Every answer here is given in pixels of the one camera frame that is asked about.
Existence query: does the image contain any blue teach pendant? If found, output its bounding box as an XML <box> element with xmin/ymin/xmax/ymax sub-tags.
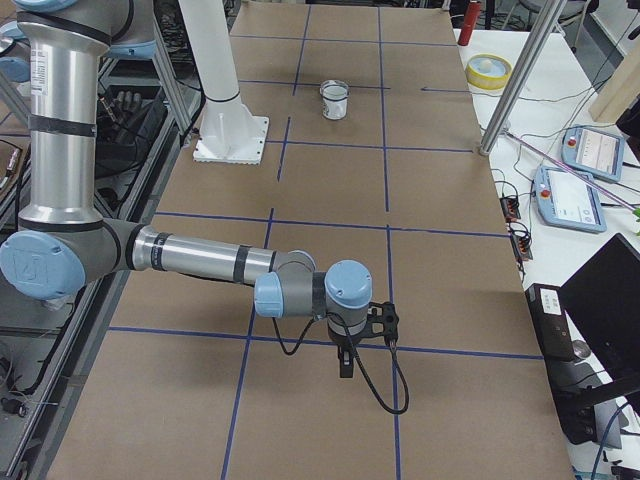
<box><xmin>561</xmin><ymin>125</ymin><xmax>624</xmax><ymax>183</ymax></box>
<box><xmin>533</xmin><ymin>166</ymin><xmax>607</xmax><ymax>233</ymax></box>

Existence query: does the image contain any red cylinder bottle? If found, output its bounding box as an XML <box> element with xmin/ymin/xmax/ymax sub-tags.
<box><xmin>457</xmin><ymin>0</ymin><xmax>482</xmax><ymax>46</ymax></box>

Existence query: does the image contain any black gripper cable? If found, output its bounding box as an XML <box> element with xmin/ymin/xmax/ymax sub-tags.
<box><xmin>271</xmin><ymin>313</ymin><xmax>411</xmax><ymax>415</ymax></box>

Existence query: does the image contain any near blue teach pendant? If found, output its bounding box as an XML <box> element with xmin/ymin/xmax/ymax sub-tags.
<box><xmin>533</xmin><ymin>166</ymin><xmax>607</xmax><ymax>233</ymax></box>

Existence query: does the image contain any white enamel mug blue rim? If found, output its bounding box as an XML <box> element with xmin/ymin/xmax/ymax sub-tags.
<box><xmin>319</xmin><ymin>80</ymin><xmax>349</xmax><ymax>121</ymax></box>

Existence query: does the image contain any black computer box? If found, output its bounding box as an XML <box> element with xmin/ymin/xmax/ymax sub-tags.
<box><xmin>525</xmin><ymin>283</ymin><xmax>622</xmax><ymax>448</ymax></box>

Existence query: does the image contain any yellow tape roll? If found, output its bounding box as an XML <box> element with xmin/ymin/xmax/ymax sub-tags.
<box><xmin>465</xmin><ymin>54</ymin><xmax>513</xmax><ymax>91</ymax></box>

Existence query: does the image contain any far blue teach pendant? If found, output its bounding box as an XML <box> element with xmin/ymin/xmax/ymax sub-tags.
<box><xmin>561</xmin><ymin>125</ymin><xmax>624</xmax><ymax>183</ymax></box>

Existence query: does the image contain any black monitor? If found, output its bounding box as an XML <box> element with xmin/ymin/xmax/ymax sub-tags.
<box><xmin>560</xmin><ymin>233</ymin><xmax>639</xmax><ymax>379</ymax></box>

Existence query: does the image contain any orange black connector block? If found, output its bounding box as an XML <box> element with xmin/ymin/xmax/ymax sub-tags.
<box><xmin>500</xmin><ymin>195</ymin><xmax>521</xmax><ymax>222</ymax></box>

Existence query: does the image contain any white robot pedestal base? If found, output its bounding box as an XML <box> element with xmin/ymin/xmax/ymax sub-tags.
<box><xmin>179</xmin><ymin>0</ymin><xmax>269</xmax><ymax>165</ymax></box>

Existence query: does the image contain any silver aluminium pole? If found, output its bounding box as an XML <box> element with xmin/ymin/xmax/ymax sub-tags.
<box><xmin>479</xmin><ymin>0</ymin><xmax>566</xmax><ymax>156</ymax></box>

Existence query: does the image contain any wooden board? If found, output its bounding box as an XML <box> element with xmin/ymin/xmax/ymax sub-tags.
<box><xmin>589</xmin><ymin>1</ymin><xmax>639</xmax><ymax>123</ymax></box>

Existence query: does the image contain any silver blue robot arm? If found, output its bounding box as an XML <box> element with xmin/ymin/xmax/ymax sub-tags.
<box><xmin>1</xmin><ymin>1</ymin><xmax>399</xmax><ymax>378</ymax></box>

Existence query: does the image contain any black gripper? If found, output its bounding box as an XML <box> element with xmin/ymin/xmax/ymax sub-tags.
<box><xmin>333</xmin><ymin>302</ymin><xmax>399</xmax><ymax>378</ymax></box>

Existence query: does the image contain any aluminium frame rail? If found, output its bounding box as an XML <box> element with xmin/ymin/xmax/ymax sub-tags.
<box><xmin>152</xmin><ymin>26</ymin><xmax>192</xmax><ymax>147</ymax></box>

